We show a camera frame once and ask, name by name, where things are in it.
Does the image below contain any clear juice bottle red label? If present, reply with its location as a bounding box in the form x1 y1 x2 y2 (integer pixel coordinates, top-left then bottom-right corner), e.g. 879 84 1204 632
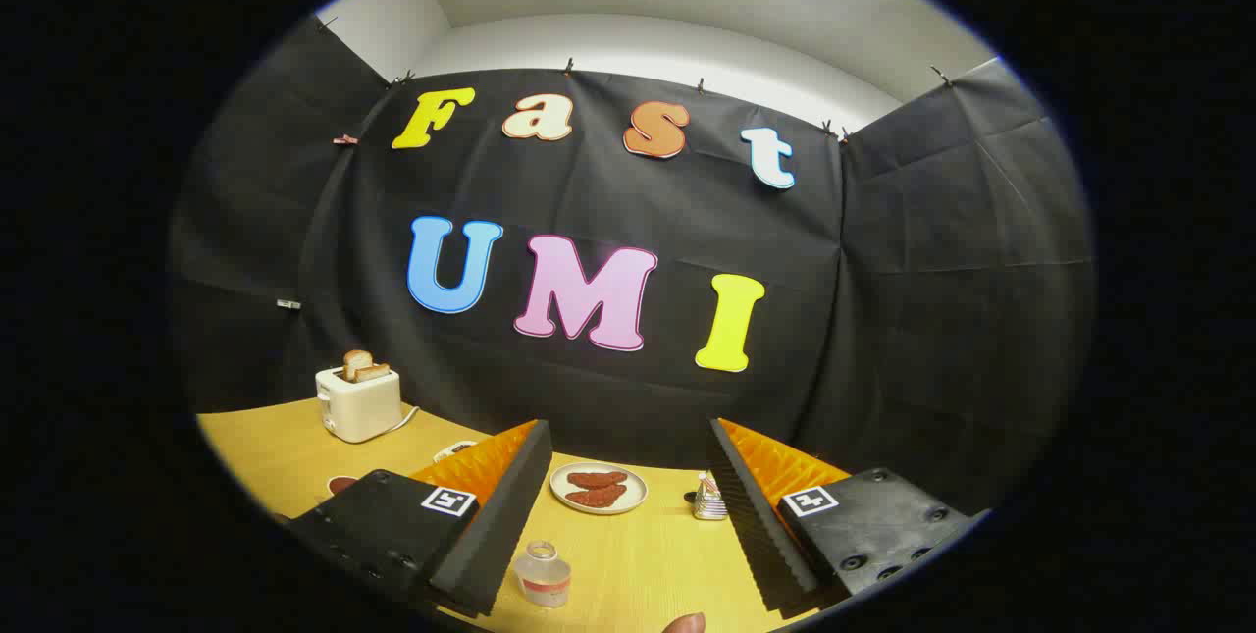
513 541 572 608

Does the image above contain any wooden table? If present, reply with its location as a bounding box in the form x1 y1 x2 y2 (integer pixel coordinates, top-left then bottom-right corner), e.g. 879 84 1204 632
196 399 855 633

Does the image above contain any white plate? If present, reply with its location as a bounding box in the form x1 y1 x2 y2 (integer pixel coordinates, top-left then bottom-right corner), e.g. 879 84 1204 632
549 462 649 515

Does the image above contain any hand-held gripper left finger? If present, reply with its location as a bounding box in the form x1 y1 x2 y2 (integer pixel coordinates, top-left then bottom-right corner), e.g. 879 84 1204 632
285 419 553 619

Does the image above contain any metal wire holder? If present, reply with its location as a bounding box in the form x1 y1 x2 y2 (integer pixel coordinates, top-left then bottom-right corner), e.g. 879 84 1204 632
693 472 729 521

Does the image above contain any cream toaster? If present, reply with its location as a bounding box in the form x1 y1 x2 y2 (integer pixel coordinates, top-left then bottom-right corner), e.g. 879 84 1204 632
315 365 402 444

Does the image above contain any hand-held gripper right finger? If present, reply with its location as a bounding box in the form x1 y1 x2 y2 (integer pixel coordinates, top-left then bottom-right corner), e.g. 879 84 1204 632
708 417 992 614

